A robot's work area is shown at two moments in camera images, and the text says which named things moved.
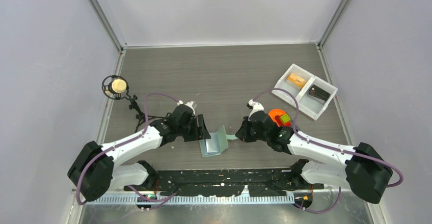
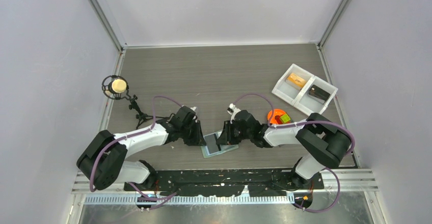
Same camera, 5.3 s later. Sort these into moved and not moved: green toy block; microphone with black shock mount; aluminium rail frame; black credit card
Moved: black credit card
Not moved: microphone with black shock mount; aluminium rail frame; green toy block
